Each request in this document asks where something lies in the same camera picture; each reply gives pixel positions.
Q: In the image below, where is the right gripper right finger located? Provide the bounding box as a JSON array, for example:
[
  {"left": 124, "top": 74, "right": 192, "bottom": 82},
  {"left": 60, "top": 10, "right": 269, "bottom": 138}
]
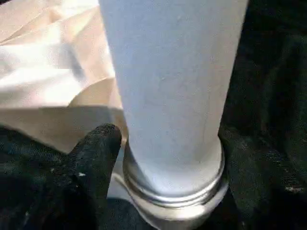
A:
[{"left": 218, "top": 126, "right": 307, "bottom": 230}]

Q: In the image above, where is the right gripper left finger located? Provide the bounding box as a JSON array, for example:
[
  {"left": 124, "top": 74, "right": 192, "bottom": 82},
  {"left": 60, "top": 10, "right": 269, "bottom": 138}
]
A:
[{"left": 29, "top": 123, "right": 123, "bottom": 230}]

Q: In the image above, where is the white plastic table top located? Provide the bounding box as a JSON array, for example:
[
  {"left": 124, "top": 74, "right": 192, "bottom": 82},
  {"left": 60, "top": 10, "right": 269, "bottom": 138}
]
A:
[{"left": 0, "top": 0, "right": 230, "bottom": 230}]

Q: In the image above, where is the white plastic table leg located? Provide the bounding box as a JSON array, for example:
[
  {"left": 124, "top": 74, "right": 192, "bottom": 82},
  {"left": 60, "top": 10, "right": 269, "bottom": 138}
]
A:
[{"left": 98, "top": 0, "right": 250, "bottom": 198}]

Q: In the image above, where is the black mat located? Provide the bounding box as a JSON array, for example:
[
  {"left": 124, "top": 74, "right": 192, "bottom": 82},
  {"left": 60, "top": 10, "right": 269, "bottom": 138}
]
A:
[{"left": 0, "top": 0, "right": 307, "bottom": 230}]

